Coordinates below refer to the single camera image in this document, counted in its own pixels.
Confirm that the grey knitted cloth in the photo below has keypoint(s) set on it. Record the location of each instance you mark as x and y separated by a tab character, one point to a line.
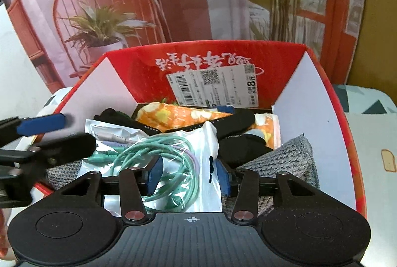
248	151
59	176

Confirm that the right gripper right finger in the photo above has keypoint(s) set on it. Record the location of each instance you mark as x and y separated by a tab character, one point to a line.
229	179

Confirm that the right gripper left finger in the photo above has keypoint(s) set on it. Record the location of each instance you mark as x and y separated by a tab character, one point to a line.
149	174

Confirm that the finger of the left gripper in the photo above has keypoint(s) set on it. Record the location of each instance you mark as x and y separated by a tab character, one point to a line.
42	124

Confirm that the white shipping label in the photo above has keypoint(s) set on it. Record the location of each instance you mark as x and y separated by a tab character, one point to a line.
219	86

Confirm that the person's left hand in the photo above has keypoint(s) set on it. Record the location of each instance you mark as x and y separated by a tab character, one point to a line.
6	251

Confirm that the red cardboard box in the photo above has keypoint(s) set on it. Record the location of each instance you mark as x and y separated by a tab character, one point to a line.
283	77

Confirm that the orange floral cloth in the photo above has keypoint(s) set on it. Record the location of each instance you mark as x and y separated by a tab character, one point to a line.
169	118

